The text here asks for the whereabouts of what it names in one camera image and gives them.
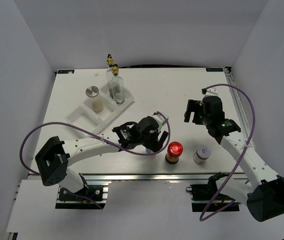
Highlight red lid sauce jar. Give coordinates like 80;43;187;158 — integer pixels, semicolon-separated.
165;141;183;165

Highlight glass bottle clear liquid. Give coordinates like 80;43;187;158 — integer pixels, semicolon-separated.
110;64;125;105

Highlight shaker jar metal lid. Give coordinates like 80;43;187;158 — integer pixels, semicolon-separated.
85;86;104;113

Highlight glass bottle dark sauce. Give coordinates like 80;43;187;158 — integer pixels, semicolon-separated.
106;54;114;98

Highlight blue label shaker jar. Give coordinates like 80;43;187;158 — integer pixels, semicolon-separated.
145;148;152;155

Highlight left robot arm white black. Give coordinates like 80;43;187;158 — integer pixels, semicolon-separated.
35;112;170;200

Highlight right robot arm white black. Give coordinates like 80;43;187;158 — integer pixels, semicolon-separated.
184;96;284;222

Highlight white lid small jar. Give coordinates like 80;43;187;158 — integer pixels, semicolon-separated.
193;146;211;165

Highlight right corner logo sticker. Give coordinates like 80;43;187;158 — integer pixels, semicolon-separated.
206;67;224;73

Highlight corner logo sticker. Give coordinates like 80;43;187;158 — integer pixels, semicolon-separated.
57;69;75;74
206;67;224;73

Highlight white compartment tray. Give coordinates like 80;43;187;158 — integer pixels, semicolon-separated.
65;84;134;135

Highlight left corner logo sticker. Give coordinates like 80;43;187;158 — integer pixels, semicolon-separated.
57;69;75;74

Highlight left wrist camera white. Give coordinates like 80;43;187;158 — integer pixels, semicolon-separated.
151;112;168;131

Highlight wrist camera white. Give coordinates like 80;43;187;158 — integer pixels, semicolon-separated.
151;112;168;131
202;87;218;98

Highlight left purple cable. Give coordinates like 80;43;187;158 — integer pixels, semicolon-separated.
19;111;171;210

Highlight purple cable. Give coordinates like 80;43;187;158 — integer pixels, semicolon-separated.
19;111;171;210
199;83;255;222

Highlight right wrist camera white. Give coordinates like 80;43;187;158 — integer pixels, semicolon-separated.
202;87;218;98

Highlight aluminium table frame rail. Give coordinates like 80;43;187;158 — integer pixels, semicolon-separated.
224;66;251;154

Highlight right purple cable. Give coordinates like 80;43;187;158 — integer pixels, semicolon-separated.
199;83;255;222

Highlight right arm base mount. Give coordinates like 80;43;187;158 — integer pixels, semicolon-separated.
185;172;239;213

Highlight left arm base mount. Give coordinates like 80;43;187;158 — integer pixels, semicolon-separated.
55;181;111;210

